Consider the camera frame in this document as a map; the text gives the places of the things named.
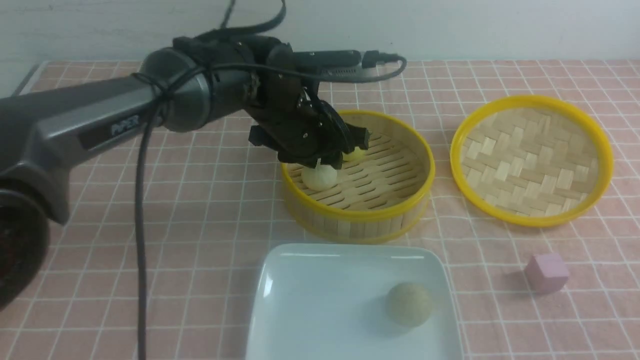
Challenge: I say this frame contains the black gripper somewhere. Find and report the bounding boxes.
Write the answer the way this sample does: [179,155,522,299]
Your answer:
[240,37,371,170]

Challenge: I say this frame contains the yellow steamed bun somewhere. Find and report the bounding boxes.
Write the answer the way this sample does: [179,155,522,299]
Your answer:
[342,146,367,163]

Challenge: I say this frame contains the pale steamed bun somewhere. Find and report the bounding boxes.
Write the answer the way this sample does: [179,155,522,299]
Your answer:
[301,164,338,192]

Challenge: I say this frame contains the greenish steamed bun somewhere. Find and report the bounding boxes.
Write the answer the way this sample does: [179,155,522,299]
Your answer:
[384,282,434,329]

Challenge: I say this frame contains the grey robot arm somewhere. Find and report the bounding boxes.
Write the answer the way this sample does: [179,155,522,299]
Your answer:
[0,35,374,308]

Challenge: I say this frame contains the white square plate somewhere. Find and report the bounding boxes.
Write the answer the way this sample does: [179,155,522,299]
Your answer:
[246,243,465,360]

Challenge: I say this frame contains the bamboo steamer basket yellow rim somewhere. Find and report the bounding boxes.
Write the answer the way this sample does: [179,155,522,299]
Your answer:
[280,109,435,244]

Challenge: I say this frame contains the pink cube block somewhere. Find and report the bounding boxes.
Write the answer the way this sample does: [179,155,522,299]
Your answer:
[523,253,570,294]

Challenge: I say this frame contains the bamboo steamer lid yellow rim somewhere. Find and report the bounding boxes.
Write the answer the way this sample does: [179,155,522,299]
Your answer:
[449,95,615,228]

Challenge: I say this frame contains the pink checkered tablecloth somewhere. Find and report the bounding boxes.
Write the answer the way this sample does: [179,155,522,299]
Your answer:
[1,60,639,360]

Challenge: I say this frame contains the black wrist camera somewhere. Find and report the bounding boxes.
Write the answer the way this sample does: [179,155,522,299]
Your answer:
[293,50,408,84]

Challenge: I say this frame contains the black cable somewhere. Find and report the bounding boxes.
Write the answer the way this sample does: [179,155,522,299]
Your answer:
[131,0,408,360]

